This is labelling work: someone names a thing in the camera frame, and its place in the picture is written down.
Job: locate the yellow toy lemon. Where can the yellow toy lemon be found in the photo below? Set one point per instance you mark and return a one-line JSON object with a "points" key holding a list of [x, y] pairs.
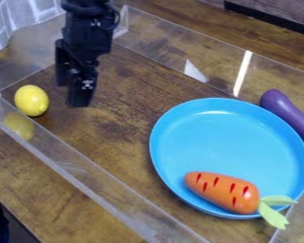
{"points": [[30, 100]]}

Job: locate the clear acrylic left wall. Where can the clear acrylic left wall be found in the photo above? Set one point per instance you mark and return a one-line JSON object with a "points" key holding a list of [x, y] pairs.
{"points": [[29, 52]]}

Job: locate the clear acrylic wall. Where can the clear acrylic wall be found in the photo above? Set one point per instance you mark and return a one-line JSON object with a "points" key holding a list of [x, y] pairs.
{"points": [[149, 221], [29, 52], [229, 68]]}

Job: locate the orange toy carrot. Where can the orange toy carrot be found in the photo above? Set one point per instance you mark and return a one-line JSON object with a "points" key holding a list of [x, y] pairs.
{"points": [[237, 196]]}

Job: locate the white patterned curtain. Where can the white patterned curtain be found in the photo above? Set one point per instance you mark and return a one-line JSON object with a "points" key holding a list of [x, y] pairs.
{"points": [[21, 13]]}

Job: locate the dark wooden furniture piece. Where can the dark wooden furniture piece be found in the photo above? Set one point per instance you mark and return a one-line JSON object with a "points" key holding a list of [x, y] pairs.
{"points": [[283, 13]]}

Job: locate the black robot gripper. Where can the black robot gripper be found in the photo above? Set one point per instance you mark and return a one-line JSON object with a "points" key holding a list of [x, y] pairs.
{"points": [[90, 21]]}

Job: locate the clear acrylic front wall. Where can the clear acrylic front wall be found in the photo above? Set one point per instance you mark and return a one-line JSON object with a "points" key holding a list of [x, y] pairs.
{"points": [[149, 221]]}

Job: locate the blue plastic tray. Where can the blue plastic tray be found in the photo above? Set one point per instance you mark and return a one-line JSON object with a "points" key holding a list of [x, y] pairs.
{"points": [[228, 137]]}

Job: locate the clear acrylic back wall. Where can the clear acrylic back wall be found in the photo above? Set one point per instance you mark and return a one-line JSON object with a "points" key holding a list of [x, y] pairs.
{"points": [[229, 68]]}

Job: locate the purple toy eggplant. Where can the purple toy eggplant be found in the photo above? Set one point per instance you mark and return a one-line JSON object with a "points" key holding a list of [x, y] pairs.
{"points": [[276, 102]]}

